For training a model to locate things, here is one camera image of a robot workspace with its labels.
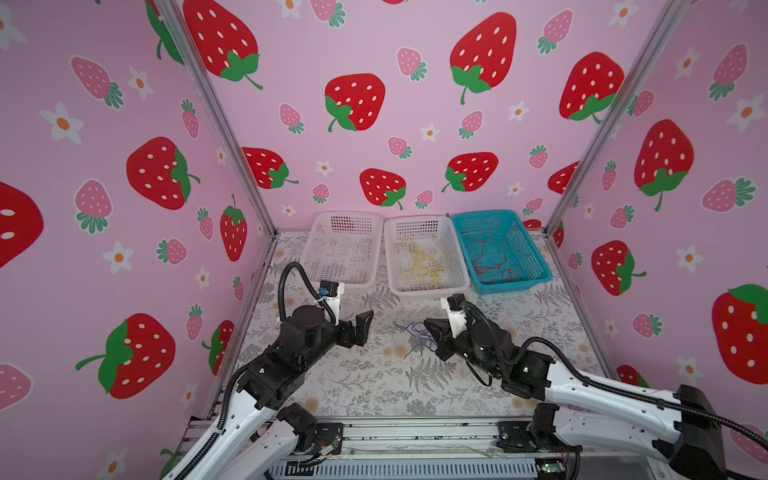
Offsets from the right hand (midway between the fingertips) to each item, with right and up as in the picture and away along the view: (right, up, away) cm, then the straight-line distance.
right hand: (423, 322), depth 71 cm
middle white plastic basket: (+9, +24, +44) cm, 51 cm away
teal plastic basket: (+35, +17, +43) cm, 58 cm away
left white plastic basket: (-27, +20, +43) cm, 55 cm away
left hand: (-16, +3, -1) cm, 16 cm away
